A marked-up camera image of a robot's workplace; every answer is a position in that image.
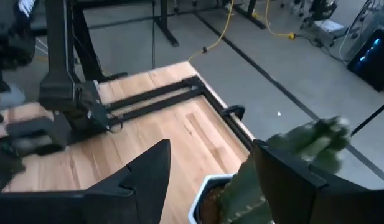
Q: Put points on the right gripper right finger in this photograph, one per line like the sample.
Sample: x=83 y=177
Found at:
x=291 y=193

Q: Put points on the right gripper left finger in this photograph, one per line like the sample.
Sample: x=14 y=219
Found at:
x=142 y=193

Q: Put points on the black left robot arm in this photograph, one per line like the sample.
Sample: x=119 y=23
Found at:
x=59 y=62

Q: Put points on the green cactus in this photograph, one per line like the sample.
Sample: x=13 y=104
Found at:
x=310 y=140

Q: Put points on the white hexagonal plant pot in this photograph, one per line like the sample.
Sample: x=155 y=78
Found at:
x=207 y=193

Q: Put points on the black table clamp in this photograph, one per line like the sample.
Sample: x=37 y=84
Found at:
x=233 y=109

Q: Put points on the black computer tower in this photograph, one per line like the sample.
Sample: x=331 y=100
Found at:
x=372 y=62

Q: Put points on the flat white box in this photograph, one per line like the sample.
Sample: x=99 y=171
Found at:
x=329 y=25

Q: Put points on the black desk leg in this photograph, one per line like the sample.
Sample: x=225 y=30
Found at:
x=163 y=21
x=251 y=12

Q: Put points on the black office chair base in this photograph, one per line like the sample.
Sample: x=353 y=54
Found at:
x=319 y=11

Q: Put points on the black aluminium table frame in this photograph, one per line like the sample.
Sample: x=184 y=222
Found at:
x=198 y=84

